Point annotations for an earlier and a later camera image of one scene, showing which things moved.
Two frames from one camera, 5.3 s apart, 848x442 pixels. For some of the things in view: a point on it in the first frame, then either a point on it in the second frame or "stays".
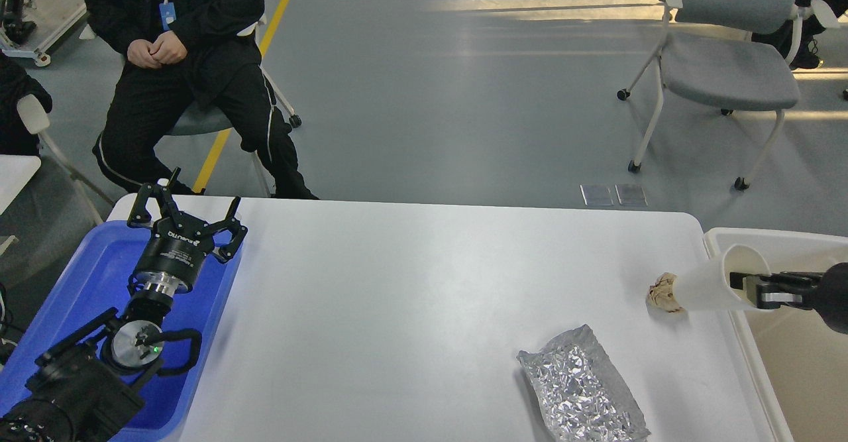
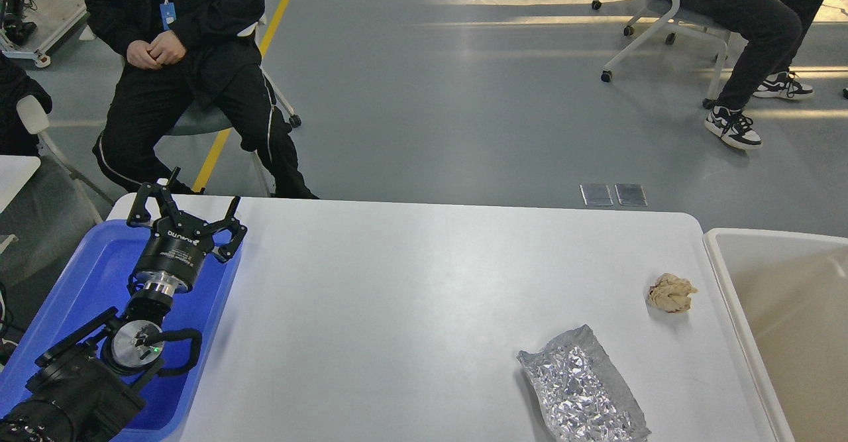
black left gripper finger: [140, 216] stays
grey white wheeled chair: [730, 34] → [660, 13]
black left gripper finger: [228, 234] stays
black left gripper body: [173, 255] stays
